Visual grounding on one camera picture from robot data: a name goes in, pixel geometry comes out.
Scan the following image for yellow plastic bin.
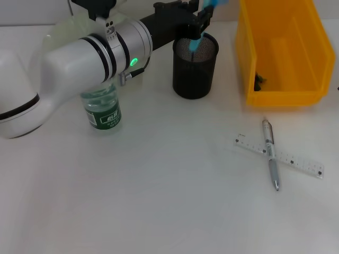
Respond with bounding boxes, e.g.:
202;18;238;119
235;0;336;108

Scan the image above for blue teal scissors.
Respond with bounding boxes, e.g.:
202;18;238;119
188;0;230;53

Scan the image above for black mesh pen holder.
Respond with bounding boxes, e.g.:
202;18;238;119
172;31;220;100

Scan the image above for silver ballpoint pen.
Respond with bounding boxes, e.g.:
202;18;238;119
262;119;280;191

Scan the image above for green glass fruit plate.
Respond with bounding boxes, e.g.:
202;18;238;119
43;12;90;53

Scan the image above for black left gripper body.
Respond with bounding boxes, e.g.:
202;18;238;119
139;1;202;53

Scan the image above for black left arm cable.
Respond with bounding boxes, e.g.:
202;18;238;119
118;57;151;87

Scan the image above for green silver wrapper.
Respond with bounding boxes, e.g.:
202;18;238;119
253;73;267;92

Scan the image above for transparent plastic ruler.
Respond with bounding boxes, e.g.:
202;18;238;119
230;133;325;180

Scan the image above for clear green-label water bottle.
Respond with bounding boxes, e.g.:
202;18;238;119
79;81;122;136

